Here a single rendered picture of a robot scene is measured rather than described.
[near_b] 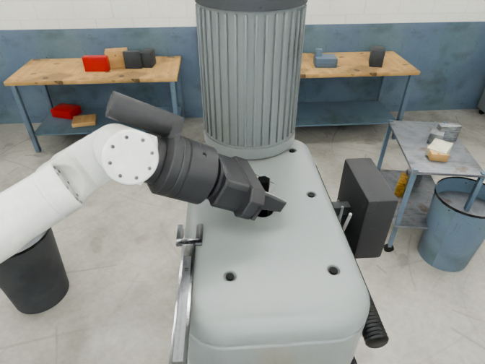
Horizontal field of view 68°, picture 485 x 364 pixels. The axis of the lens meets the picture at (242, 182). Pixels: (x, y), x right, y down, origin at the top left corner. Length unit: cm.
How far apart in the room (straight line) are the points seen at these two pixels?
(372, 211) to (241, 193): 51
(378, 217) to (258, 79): 50
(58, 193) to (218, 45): 36
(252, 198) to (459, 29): 530
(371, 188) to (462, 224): 208
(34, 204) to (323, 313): 37
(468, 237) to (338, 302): 265
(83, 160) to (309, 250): 34
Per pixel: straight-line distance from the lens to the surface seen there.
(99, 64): 447
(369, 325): 60
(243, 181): 52
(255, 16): 63
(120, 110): 48
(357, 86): 537
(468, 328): 311
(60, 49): 519
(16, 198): 48
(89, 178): 53
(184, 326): 47
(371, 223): 99
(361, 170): 105
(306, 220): 60
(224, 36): 65
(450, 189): 336
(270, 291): 50
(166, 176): 48
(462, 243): 315
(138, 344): 272
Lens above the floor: 229
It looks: 36 degrees down
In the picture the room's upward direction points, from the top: straight up
